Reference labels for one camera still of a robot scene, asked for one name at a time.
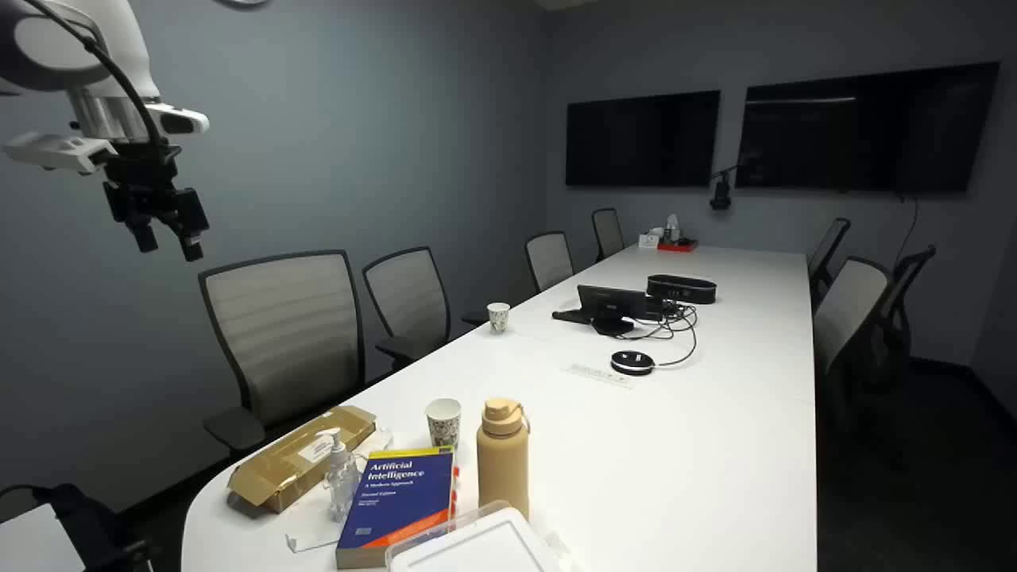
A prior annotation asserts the clear plastic sheet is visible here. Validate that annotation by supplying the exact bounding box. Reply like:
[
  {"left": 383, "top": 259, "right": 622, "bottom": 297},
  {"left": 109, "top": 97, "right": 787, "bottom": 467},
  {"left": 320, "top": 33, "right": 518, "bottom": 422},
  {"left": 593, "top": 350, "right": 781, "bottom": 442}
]
[{"left": 279, "top": 494, "right": 355, "bottom": 556}]

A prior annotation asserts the black office chair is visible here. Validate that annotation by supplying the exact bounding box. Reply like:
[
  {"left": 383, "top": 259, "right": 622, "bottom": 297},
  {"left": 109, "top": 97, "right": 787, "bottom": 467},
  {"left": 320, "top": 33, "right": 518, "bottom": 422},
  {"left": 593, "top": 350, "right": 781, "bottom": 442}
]
[{"left": 846, "top": 245, "right": 941, "bottom": 472}]

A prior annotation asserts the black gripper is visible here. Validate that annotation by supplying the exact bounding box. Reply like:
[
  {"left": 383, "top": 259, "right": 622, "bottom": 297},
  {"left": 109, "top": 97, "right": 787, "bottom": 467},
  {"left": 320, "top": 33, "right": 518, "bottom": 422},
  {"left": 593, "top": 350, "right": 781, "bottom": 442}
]
[{"left": 103, "top": 139, "right": 212, "bottom": 266}]

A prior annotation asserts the black conference camera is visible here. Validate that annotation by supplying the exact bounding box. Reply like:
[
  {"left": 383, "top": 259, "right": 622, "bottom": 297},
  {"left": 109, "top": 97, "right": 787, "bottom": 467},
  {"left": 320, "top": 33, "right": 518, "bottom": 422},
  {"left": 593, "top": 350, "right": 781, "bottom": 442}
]
[{"left": 705, "top": 155, "right": 756, "bottom": 217}]

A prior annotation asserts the larger black wall television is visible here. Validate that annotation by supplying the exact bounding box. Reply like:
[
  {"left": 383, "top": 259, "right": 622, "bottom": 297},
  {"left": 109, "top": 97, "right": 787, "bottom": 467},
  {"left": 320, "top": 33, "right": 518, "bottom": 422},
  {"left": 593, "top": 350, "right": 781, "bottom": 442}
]
[{"left": 734, "top": 61, "right": 1005, "bottom": 197}]

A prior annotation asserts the blue textbook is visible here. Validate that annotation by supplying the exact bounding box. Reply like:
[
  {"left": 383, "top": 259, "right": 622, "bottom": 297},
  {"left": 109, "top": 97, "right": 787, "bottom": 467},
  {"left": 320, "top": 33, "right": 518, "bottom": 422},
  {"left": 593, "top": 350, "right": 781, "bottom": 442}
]
[{"left": 334, "top": 444, "right": 460, "bottom": 572}]

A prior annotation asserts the white paper sheet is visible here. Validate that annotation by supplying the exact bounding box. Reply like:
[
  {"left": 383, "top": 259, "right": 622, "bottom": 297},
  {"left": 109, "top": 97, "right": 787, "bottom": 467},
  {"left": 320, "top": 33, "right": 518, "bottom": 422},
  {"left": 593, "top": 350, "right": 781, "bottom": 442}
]
[{"left": 0, "top": 502, "right": 89, "bottom": 572}]

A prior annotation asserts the black video bar device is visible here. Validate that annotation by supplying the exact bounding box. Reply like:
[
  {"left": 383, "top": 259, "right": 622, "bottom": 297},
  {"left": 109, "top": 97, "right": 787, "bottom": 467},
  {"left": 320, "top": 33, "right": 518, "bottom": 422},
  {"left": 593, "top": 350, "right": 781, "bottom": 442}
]
[{"left": 646, "top": 275, "right": 717, "bottom": 307}]

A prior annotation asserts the black table cable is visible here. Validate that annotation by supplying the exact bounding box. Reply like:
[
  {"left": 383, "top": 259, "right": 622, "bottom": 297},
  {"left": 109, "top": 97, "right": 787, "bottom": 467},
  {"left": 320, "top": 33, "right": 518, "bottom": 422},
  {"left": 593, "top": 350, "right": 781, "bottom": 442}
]
[{"left": 616, "top": 301, "right": 701, "bottom": 372}]

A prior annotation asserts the smaller black wall television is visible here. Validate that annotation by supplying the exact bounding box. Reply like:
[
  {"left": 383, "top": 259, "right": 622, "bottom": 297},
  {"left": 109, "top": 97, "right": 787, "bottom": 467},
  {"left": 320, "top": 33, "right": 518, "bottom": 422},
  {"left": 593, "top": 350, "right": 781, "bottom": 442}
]
[{"left": 561, "top": 89, "right": 725, "bottom": 190}]

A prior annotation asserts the patterned paper cup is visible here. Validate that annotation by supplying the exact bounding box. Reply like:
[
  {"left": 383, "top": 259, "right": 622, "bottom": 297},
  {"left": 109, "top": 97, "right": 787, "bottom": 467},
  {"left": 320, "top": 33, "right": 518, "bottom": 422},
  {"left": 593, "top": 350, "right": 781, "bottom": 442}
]
[
  {"left": 484, "top": 298, "right": 516, "bottom": 338},
  {"left": 422, "top": 394, "right": 467, "bottom": 455}
]

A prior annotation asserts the tan insulated bottle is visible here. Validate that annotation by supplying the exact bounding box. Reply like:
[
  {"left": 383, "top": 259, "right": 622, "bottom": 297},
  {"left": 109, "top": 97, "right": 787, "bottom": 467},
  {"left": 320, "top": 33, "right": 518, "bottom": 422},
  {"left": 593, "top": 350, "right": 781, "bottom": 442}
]
[{"left": 473, "top": 394, "right": 534, "bottom": 520}]

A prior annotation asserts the brown cardboard box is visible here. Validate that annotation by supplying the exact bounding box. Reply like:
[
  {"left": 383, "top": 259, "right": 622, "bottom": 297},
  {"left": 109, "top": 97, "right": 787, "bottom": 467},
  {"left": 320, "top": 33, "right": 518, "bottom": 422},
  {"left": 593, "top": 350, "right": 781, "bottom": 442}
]
[{"left": 221, "top": 403, "right": 381, "bottom": 518}]

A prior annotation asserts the round black speaker puck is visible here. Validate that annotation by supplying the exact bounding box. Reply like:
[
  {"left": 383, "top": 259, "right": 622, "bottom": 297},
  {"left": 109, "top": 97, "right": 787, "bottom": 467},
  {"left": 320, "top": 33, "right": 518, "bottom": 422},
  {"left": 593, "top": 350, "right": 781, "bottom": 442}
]
[{"left": 608, "top": 347, "right": 659, "bottom": 377}]

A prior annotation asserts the clear plastic container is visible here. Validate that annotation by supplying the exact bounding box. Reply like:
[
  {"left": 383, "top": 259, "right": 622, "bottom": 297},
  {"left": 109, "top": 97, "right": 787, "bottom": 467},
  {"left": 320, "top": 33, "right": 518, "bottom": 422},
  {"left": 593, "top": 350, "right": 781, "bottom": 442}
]
[{"left": 381, "top": 502, "right": 565, "bottom": 572}]

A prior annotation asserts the black tablet console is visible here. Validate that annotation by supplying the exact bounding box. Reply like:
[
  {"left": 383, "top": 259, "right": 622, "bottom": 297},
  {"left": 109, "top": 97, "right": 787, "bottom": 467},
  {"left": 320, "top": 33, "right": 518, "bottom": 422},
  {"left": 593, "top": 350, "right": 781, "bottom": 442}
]
[{"left": 550, "top": 282, "right": 683, "bottom": 326}]

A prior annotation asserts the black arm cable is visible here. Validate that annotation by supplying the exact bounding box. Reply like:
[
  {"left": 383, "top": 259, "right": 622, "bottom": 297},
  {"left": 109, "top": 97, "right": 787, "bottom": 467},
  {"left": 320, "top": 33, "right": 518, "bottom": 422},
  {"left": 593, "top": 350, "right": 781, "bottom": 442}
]
[{"left": 24, "top": 0, "right": 175, "bottom": 153}]

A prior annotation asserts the grey mesh office chair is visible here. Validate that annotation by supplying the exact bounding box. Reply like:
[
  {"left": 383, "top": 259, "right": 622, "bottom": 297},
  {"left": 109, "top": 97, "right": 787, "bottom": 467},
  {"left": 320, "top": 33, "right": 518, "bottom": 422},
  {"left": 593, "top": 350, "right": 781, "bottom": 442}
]
[
  {"left": 198, "top": 247, "right": 373, "bottom": 457},
  {"left": 360, "top": 245, "right": 459, "bottom": 372},
  {"left": 525, "top": 230, "right": 578, "bottom": 297},
  {"left": 808, "top": 212, "right": 855, "bottom": 307},
  {"left": 588, "top": 204, "right": 630, "bottom": 260},
  {"left": 810, "top": 256, "right": 896, "bottom": 426}
]

